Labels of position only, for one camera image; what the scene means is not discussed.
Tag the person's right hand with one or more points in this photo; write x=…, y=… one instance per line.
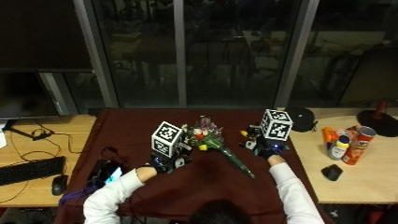
x=268, y=149

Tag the person's left hand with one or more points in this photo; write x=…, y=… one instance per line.
x=166, y=165

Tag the white marker cube left glove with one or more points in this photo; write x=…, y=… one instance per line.
x=167, y=138

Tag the white marker cube glove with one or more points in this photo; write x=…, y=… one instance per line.
x=276, y=125
x=167, y=138

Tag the white marker cube right glove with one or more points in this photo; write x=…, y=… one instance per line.
x=276, y=125

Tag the flower bouquet with green stems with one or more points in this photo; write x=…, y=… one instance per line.
x=212, y=140

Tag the dark red tablecloth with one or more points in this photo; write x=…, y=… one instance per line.
x=199, y=186

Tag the black round cap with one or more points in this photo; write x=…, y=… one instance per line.
x=301, y=118

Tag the orange bottle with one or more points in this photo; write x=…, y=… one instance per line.
x=329, y=135

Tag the black phone with lit screen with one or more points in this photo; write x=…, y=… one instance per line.
x=108, y=173

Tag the white bottle with blue cap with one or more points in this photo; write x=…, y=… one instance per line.
x=339, y=148

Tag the black angular computer mouse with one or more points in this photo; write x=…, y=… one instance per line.
x=332, y=172

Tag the colourful snack packet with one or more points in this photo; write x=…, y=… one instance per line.
x=348, y=130

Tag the red chip can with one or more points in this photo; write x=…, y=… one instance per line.
x=359, y=146

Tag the black keyboard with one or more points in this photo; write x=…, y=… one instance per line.
x=31, y=170

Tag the black monitor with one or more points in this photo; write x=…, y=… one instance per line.
x=38, y=62

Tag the black round base red post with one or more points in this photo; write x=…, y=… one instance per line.
x=380, y=121

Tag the grey window frame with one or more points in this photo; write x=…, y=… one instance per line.
x=180, y=53

